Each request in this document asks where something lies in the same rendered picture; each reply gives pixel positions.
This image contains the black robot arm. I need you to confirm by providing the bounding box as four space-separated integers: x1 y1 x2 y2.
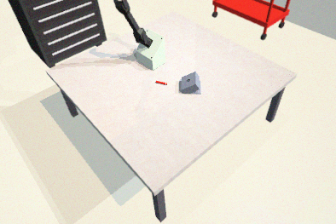
114 0 153 48

